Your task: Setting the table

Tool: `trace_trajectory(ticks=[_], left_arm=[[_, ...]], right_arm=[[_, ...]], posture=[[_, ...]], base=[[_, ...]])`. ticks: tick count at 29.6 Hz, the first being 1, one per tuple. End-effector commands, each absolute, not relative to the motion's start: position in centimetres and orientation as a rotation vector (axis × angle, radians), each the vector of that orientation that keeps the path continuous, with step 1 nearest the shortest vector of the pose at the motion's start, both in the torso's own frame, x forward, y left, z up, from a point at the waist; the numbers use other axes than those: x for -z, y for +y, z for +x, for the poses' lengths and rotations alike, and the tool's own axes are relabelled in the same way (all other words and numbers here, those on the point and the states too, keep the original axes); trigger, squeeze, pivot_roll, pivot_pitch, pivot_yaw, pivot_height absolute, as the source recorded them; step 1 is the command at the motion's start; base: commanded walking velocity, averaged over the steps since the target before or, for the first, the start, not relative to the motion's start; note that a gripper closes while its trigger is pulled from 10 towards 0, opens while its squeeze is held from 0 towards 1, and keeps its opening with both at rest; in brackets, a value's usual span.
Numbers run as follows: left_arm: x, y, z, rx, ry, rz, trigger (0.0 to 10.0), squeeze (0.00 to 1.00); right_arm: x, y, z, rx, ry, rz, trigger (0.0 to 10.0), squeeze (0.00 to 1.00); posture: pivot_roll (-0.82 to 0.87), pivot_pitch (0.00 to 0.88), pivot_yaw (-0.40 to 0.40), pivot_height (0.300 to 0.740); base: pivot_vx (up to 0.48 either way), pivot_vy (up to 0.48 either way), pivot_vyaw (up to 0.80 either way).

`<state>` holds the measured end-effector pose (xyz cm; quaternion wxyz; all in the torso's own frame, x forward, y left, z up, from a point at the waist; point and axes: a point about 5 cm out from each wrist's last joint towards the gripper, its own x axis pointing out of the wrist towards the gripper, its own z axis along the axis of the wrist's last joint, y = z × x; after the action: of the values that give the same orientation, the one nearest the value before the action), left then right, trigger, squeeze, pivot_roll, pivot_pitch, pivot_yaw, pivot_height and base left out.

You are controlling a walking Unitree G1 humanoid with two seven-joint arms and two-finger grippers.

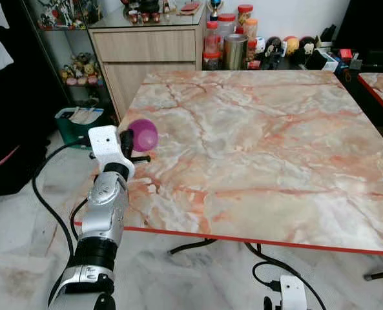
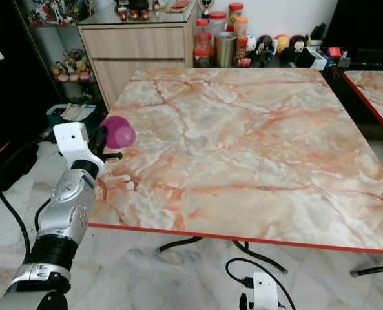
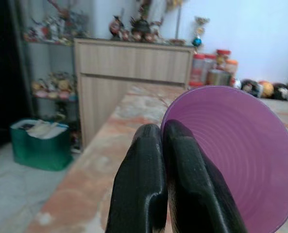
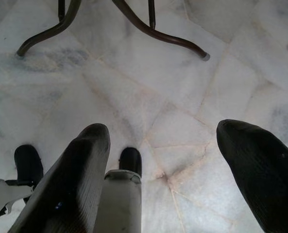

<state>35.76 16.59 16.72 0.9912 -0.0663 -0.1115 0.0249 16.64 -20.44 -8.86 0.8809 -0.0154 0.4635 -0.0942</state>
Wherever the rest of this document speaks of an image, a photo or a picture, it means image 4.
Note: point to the silver robot left leg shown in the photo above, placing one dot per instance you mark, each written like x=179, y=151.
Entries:
x=5, y=191

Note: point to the black robot left foot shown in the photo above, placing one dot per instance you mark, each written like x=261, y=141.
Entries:
x=28, y=161

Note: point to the thin straight dark metal leg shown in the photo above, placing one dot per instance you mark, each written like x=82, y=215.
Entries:
x=61, y=11
x=152, y=12

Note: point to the silver robot leg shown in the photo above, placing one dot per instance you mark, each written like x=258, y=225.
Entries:
x=5, y=191
x=122, y=204

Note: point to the silver robot right leg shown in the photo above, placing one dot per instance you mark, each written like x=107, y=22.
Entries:
x=122, y=204

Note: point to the curved brown metal table leg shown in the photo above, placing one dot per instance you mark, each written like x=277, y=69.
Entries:
x=158, y=34
x=50, y=31

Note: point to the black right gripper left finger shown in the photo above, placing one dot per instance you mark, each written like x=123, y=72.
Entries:
x=68, y=184

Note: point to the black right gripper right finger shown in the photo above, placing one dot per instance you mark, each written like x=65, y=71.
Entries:
x=262, y=170

